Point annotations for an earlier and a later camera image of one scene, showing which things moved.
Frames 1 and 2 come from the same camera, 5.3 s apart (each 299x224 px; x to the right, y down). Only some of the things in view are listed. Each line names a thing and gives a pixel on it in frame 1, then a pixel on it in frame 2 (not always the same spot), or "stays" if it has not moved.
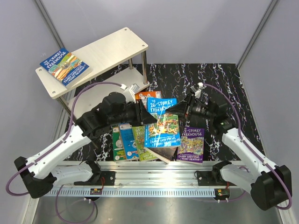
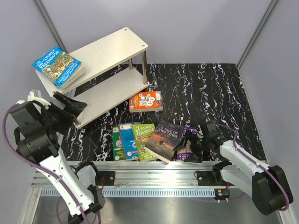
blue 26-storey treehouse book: (165, 132) → (57, 66)
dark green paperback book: (118, 152) stays
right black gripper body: (200, 110) → (197, 144)
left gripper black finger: (143, 116) → (74, 107)
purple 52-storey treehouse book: (191, 145) stays
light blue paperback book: (128, 141) stays
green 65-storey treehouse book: (138, 132) stays
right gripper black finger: (182, 108) → (181, 144)
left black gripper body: (128, 115) → (61, 119)
